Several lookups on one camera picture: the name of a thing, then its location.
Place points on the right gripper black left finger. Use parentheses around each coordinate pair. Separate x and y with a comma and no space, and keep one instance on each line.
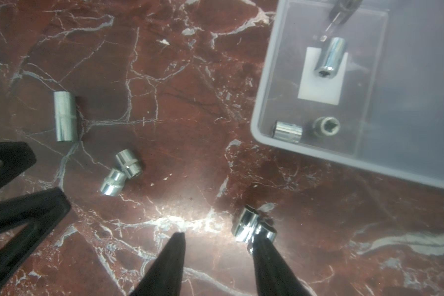
(164,277)

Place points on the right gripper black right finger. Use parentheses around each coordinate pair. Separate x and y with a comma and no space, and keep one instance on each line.
(272,274)

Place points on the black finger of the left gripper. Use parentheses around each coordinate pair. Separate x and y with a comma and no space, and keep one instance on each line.
(37,214)
(15,158)

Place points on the small steel socket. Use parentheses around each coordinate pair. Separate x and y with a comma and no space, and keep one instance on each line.
(326,126)

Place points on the grey plastic storage box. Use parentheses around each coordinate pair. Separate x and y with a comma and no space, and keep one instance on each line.
(388,94)

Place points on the long steel socket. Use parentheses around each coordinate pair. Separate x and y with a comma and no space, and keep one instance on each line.
(330,58)

